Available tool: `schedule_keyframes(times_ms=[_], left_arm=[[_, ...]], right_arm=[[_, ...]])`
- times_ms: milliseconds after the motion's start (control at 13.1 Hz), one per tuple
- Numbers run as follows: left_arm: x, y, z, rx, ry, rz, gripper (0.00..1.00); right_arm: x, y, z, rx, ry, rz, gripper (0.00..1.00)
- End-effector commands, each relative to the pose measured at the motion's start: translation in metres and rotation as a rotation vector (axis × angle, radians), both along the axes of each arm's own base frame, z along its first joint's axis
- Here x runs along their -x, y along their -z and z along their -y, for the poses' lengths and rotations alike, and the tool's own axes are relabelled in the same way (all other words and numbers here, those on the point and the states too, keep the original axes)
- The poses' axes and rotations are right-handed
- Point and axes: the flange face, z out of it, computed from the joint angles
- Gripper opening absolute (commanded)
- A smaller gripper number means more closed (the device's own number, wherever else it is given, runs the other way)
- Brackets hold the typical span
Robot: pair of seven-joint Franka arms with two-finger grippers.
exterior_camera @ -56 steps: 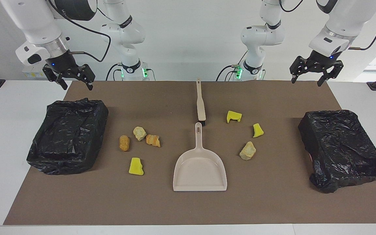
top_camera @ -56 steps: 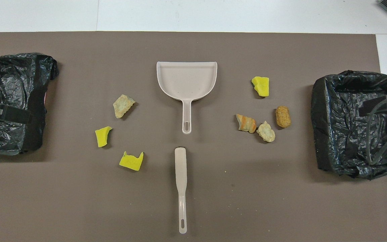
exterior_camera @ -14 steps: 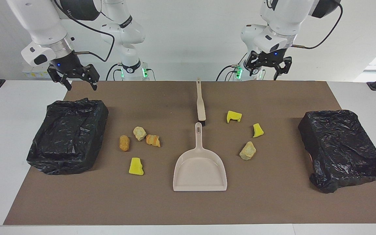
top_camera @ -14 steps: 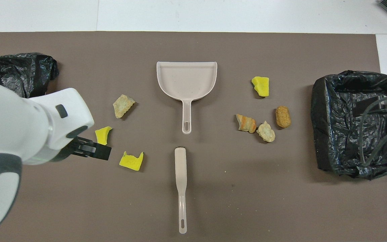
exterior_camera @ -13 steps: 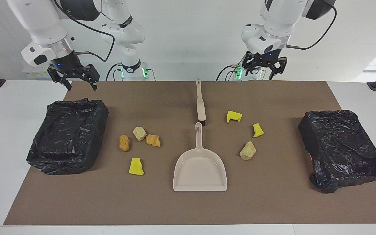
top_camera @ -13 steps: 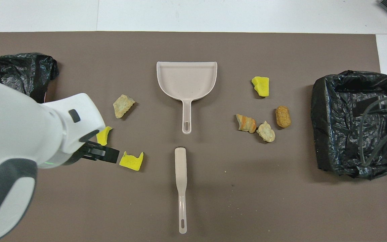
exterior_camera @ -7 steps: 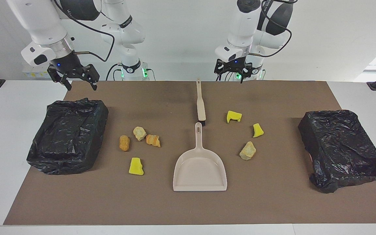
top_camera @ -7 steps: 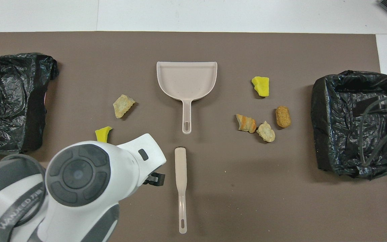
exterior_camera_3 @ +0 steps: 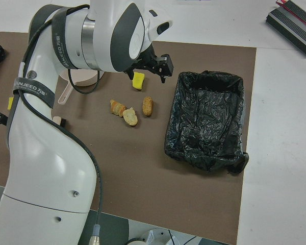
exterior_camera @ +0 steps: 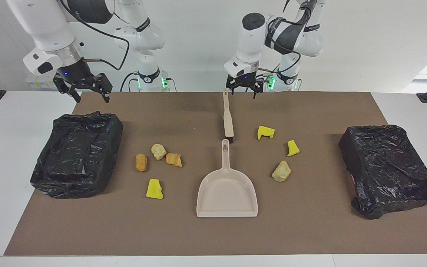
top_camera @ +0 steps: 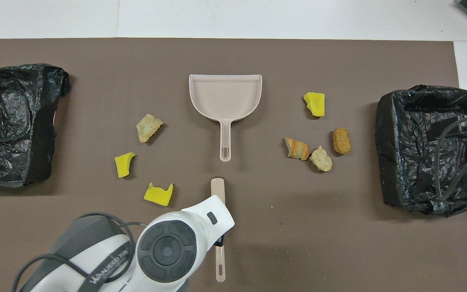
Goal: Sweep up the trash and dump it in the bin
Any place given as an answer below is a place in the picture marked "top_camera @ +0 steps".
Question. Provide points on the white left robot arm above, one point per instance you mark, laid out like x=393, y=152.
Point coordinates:
x=164, y=247

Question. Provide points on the brown table mat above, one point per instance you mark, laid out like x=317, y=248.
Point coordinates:
x=233, y=56

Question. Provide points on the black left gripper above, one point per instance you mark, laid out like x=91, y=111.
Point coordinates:
x=220, y=242

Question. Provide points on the pale lumpy bread chunk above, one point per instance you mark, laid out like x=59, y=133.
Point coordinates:
x=321, y=159

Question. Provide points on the yellow notched sponge piece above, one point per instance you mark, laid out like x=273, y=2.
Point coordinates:
x=158, y=196

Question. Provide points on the black bag lined bin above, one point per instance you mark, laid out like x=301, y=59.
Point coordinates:
x=412, y=162
x=10, y=121

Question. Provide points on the small curved yellow sponge piece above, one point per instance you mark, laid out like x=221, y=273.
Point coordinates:
x=124, y=165

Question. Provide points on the yellow wedge sponge piece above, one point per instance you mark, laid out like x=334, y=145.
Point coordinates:
x=314, y=104

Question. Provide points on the beige plastic dustpan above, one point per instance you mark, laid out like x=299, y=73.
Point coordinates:
x=225, y=95

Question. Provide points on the orange striped bread piece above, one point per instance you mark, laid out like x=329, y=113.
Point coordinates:
x=298, y=149

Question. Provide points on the tan bread chunk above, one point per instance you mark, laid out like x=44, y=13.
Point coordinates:
x=148, y=127

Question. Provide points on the beige hand brush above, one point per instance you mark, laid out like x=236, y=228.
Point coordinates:
x=218, y=188

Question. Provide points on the brown fried nugget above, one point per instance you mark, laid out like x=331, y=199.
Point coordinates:
x=341, y=140

